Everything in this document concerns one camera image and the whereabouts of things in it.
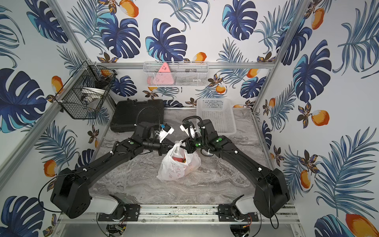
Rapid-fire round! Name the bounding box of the white plastic bag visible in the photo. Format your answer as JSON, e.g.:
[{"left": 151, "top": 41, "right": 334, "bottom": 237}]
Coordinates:
[{"left": 157, "top": 141, "right": 201, "bottom": 181}]

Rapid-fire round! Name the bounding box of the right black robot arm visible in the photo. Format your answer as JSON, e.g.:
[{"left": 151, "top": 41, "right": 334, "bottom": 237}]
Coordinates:
[{"left": 181, "top": 116, "right": 290, "bottom": 219}]

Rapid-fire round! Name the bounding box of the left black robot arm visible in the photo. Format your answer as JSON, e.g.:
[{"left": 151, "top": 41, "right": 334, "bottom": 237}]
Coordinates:
[{"left": 50, "top": 121, "right": 174, "bottom": 221}]

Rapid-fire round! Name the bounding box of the white plastic basket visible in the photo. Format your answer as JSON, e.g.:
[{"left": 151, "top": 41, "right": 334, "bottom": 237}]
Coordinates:
[{"left": 196, "top": 98, "right": 237, "bottom": 136}]

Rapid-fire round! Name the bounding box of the black tool case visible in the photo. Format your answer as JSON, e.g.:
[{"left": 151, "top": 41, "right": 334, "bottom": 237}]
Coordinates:
[{"left": 110, "top": 99, "right": 164, "bottom": 133}]

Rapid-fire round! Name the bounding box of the pink triangle card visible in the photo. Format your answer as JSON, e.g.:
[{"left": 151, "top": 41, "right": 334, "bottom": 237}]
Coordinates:
[{"left": 152, "top": 62, "right": 174, "bottom": 86}]

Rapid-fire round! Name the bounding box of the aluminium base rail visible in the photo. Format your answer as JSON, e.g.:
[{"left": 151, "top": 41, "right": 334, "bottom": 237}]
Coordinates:
[{"left": 58, "top": 204, "right": 300, "bottom": 224}]

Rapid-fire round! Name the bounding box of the clear wall shelf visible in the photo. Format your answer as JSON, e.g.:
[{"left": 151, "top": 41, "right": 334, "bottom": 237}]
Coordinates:
[{"left": 143, "top": 61, "right": 209, "bottom": 87}]

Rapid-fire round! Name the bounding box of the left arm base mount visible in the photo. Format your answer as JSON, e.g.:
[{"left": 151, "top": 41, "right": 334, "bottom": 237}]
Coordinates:
[{"left": 97, "top": 195, "right": 141, "bottom": 222}]

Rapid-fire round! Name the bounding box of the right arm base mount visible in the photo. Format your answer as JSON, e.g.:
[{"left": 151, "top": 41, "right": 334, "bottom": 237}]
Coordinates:
[{"left": 215, "top": 195, "right": 260, "bottom": 223}]

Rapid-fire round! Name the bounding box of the black wire basket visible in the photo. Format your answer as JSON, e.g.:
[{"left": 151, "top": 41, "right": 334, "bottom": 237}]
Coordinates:
[{"left": 54, "top": 61, "right": 117, "bottom": 119}]

